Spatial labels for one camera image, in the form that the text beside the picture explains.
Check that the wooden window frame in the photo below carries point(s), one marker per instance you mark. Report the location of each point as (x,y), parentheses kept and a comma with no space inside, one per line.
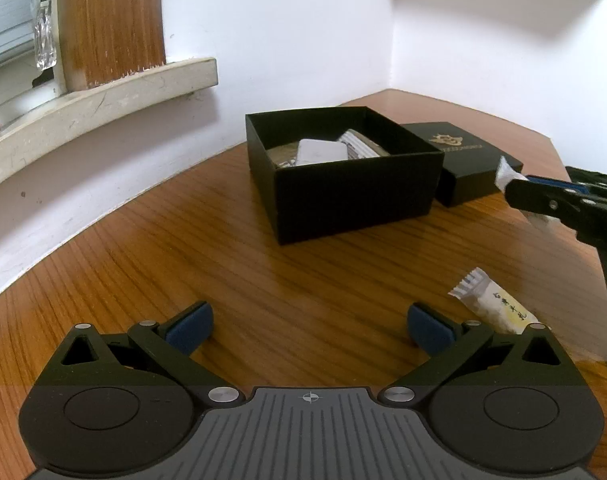
(118,20)

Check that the wooden desk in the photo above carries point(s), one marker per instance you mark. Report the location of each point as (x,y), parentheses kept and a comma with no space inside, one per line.
(208,250)

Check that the white snack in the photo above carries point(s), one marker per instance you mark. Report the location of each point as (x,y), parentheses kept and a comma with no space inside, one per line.
(498,307)

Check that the small silver white box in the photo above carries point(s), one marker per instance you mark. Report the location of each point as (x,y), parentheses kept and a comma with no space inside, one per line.
(321,152)

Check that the white candy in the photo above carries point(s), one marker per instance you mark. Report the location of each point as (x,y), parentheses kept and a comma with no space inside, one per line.
(506,172)

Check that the black gift box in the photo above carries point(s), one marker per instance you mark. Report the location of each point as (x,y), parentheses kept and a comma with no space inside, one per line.
(353,200)

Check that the snack packets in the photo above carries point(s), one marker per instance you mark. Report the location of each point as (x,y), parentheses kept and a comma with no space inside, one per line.
(366,144)

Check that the black box lid gold emblem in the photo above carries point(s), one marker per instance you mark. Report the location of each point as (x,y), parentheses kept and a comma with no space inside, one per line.
(463,170)

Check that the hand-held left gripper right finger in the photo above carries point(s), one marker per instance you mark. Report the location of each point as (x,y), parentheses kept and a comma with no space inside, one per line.
(428,330)

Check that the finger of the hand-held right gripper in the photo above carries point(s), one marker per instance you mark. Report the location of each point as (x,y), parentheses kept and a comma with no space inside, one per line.
(558,185)
(533,195)

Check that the beige window sill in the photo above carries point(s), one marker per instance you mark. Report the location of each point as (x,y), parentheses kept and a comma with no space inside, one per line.
(108,105)

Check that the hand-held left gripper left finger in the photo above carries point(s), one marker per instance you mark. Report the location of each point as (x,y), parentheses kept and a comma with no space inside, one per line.
(191,330)

